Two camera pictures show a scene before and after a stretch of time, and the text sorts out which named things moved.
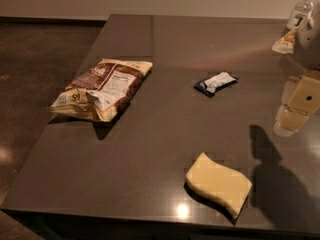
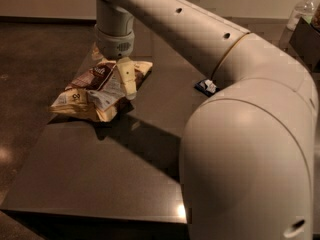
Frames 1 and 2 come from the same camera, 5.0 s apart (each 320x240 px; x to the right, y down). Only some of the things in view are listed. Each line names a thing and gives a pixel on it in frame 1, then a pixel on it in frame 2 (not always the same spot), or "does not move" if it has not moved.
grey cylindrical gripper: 308,45 -> 114,45
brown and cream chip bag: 101,90 does not move
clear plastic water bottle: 302,8 does not move
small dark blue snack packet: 209,85 does not move
